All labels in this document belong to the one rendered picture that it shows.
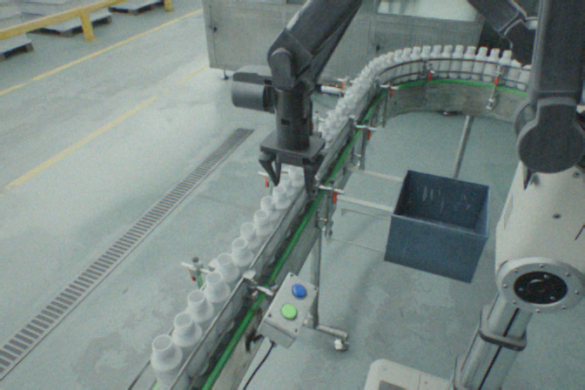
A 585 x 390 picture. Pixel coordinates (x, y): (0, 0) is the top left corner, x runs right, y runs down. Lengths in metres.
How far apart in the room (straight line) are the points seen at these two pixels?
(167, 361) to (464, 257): 1.03
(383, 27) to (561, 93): 3.73
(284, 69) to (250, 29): 4.15
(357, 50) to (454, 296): 2.68
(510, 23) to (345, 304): 1.73
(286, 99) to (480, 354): 0.88
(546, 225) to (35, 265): 2.73
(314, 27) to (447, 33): 3.64
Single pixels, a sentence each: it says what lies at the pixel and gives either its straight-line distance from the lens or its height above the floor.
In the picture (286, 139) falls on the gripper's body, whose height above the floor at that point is 1.51.
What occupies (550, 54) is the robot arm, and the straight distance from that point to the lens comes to 0.61.
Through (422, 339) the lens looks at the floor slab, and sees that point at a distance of 2.34.
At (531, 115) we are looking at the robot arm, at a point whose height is 1.61.
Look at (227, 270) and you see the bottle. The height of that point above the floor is 1.15.
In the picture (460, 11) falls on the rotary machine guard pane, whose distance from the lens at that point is 4.21.
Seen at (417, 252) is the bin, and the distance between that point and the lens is 1.55.
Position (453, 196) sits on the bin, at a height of 0.87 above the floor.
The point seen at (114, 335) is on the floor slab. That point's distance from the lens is 2.44.
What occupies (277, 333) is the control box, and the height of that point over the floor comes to 1.08.
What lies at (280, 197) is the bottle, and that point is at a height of 1.15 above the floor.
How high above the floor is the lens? 1.85
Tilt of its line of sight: 36 degrees down
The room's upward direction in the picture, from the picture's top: straight up
